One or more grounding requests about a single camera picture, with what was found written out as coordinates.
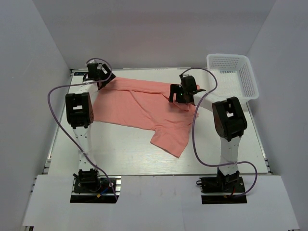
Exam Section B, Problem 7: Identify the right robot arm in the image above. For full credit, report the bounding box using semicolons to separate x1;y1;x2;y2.
168;75;247;192

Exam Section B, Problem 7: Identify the white plastic basket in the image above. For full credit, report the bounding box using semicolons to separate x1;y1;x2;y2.
206;53;259;103

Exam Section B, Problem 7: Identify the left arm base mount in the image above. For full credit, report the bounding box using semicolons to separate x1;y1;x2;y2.
70;176;121;204

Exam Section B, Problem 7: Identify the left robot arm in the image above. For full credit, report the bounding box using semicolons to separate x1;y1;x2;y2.
65;58;116;192

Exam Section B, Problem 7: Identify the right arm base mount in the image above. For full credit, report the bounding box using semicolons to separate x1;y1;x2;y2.
196;177;247;205

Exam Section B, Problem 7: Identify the dark label sticker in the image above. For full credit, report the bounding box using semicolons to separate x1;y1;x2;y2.
74;72;87;76

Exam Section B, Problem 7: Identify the pink t shirt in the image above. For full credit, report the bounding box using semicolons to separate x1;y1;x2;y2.
93;77;195;158

